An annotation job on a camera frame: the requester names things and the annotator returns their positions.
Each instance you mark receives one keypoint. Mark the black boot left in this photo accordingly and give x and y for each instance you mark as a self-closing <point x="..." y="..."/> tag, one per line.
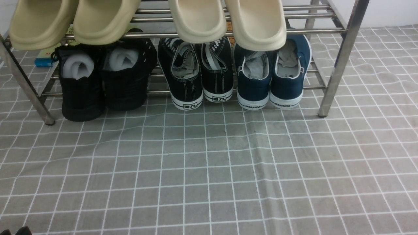
<point x="81" y="84"/>

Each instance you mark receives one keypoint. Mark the grey checked floor cloth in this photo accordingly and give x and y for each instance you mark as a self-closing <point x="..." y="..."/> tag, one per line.
<point x="222" y="170"/>

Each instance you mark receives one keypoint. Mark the black boot right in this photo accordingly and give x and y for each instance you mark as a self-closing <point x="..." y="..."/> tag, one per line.
<point x="125" y="71"/>

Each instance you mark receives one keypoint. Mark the black canvas sneaker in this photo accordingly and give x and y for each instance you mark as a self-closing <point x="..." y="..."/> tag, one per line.
<point x="181" y="68"/>
<point x="216" y="69"/>

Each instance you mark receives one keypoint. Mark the black canvas sneaker left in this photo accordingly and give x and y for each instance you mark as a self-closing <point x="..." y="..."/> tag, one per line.
<point x="181" y="68"/>

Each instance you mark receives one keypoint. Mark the blue canvas sneaker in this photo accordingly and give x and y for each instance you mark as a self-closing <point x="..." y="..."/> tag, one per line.
<point x="289" y="68"/>
<point x="253" y="72"/>

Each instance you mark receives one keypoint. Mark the black boot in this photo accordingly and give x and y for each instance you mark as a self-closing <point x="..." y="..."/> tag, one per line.
<point x="125" y="71"/>
<point x="81" y="84"/>

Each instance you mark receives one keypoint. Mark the beige slipper far left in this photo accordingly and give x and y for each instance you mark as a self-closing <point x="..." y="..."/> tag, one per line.
<point x="41" y="24"/>

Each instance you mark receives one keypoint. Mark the beige slipper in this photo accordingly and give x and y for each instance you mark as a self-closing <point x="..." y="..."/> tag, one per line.
<point x="41" y="24"/>
<point x="102" y="22"/>

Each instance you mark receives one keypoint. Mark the steel shoe rack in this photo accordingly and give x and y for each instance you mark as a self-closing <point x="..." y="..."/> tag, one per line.
<point x="317" y="17"/>

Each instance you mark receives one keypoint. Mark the black object bottom corner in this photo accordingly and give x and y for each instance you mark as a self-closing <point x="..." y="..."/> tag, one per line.
<point x="22" y="231"/>

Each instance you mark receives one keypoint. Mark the black canvas sneaker right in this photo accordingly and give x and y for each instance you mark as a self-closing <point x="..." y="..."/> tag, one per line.
<point x="216" y="69"/>

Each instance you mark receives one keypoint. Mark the cream slipper far right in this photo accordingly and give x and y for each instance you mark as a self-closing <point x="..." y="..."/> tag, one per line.
<point x="258" y="25"/>

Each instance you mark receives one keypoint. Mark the cream slipper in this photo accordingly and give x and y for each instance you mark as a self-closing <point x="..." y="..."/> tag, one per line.
<point x="258" y="25"/>
<point x="198" y="21"/>

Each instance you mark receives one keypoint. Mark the blue small box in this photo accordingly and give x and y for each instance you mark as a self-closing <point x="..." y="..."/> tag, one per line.
<point x="42" y="62"/>

